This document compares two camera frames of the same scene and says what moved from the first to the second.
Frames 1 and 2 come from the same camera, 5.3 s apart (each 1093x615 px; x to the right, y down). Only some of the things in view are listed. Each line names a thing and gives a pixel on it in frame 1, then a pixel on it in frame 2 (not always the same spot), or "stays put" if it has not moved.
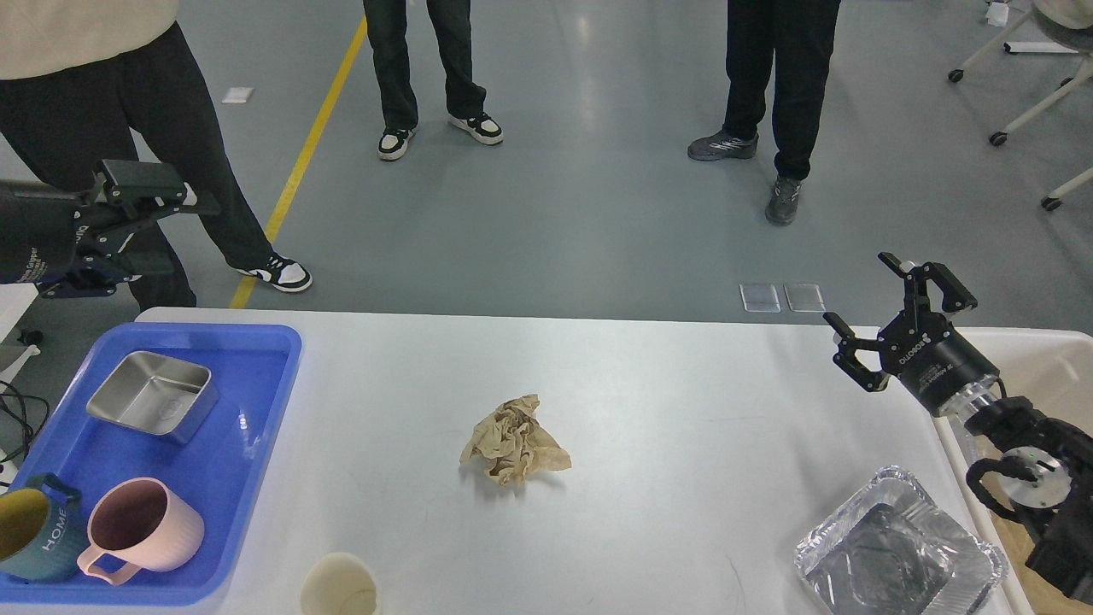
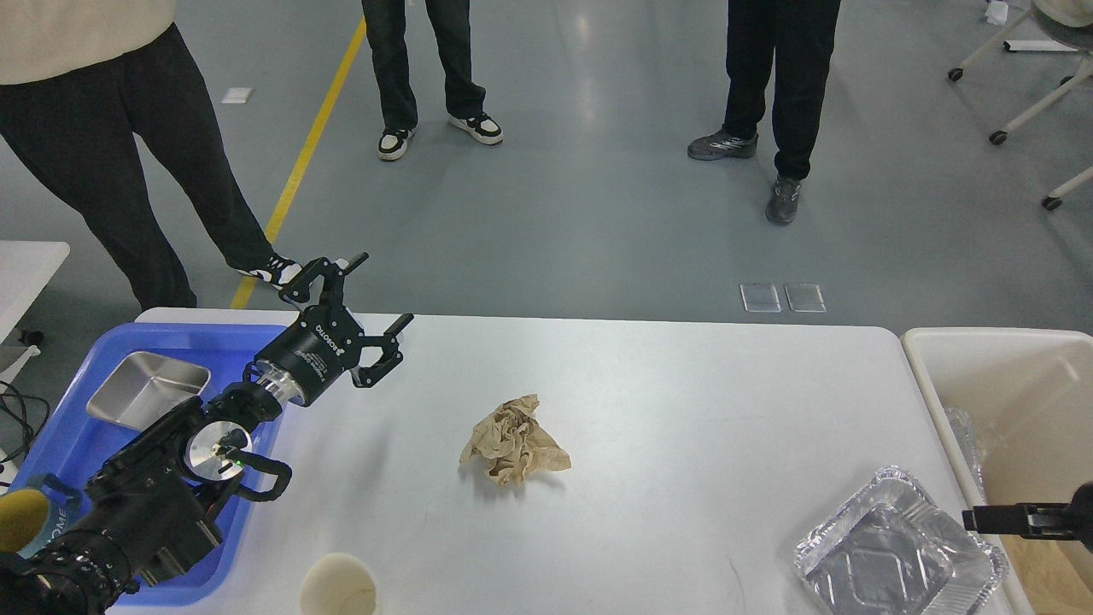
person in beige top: (76, 74) stays put
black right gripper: (933, 359) to (1038, 521)
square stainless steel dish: (160, 395) stays put
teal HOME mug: (42, 534) stays put
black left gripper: (45, 230) to (324, 341)
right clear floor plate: (804, 297) stays put
